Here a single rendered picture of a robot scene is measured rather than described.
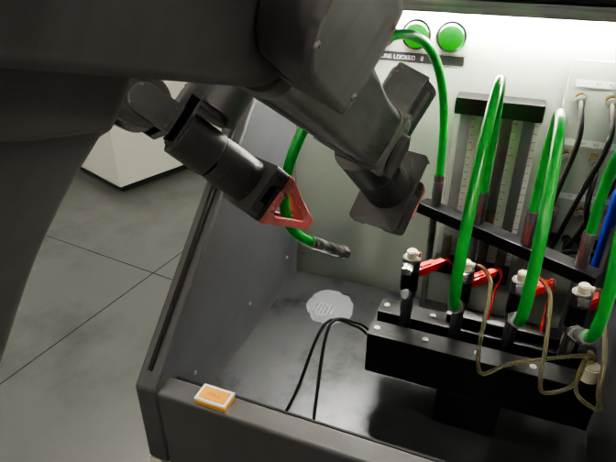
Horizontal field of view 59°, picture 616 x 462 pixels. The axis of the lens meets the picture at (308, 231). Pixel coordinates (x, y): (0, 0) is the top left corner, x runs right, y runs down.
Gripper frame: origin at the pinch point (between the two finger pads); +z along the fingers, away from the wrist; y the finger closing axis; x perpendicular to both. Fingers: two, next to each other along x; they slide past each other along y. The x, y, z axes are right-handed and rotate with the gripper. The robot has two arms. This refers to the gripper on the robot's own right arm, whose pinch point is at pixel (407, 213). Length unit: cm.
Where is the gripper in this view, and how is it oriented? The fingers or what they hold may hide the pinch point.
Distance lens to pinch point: 75.1
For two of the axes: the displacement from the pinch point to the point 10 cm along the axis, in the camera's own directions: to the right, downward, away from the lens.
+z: 4.1, 3.3, 8.5
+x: -8.1, -3.1, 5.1
